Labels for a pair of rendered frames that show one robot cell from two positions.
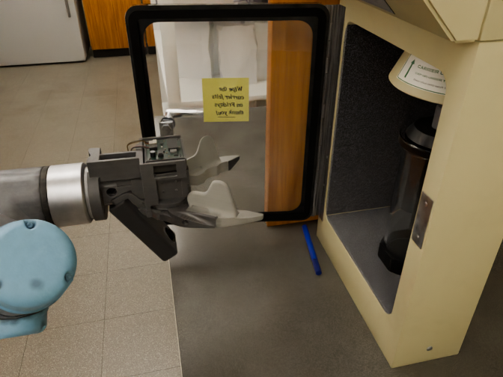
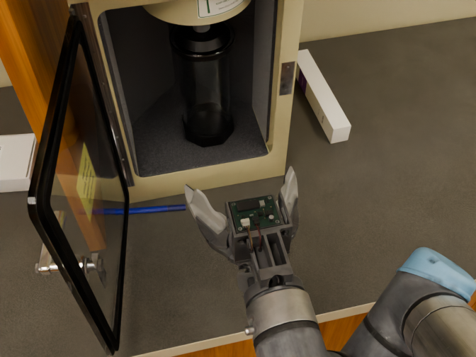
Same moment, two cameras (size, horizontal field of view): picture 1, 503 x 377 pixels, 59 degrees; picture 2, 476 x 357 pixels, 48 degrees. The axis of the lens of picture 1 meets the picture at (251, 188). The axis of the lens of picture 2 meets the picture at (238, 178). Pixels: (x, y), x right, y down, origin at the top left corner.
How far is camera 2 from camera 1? 0.73 m
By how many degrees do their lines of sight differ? 65
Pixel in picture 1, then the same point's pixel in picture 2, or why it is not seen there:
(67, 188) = (306, 302)
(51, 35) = not seen: outside the picture
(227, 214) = (294, 189)
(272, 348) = not seen: hidden behind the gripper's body
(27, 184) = (312, 338)
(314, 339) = not seen: hidden behind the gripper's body
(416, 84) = (223, 10)
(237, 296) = (210, 277)
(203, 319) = (239, 306)
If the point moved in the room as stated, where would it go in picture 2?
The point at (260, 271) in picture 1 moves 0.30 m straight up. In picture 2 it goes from (177, 257) to (157, 148)
